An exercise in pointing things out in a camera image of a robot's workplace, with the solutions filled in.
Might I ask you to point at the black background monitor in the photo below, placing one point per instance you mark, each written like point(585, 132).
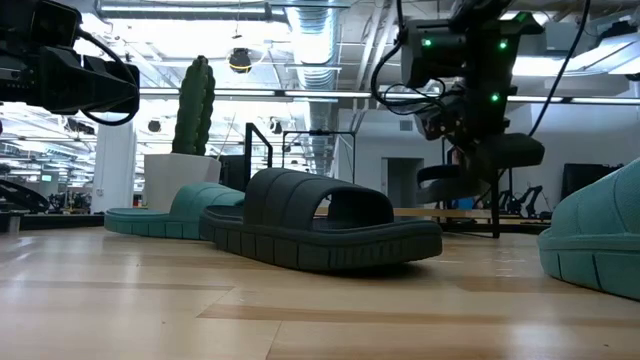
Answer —
point(590, 180)

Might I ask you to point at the white building column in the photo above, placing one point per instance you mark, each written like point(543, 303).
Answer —
point(114, 165)

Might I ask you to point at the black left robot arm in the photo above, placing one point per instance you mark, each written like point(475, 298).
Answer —
point(20, 75)

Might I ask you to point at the silver ventilation duct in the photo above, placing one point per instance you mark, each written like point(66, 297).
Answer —
point(312, 45)

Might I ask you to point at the black background metal frame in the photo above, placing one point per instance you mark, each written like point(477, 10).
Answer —
point(320, 132)

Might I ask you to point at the green cactus plant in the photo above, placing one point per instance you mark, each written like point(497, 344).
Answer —
point(195, 105)

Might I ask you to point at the white hexagonal plant pot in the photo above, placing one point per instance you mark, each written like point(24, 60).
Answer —
point(175, 180)

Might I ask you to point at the round black ceiling device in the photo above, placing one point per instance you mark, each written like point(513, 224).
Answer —
point(240, 60)

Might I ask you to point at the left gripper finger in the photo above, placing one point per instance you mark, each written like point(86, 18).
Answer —
point(115, 87)

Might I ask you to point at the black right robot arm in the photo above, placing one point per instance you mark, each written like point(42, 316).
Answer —
point(480, 60)

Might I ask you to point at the teal rubber slide sandal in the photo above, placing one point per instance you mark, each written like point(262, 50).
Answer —
point(200, 205)
point(595, 240)

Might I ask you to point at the black rubber slide sandal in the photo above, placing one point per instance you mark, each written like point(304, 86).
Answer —
point(510, 150)
point(300, 220)

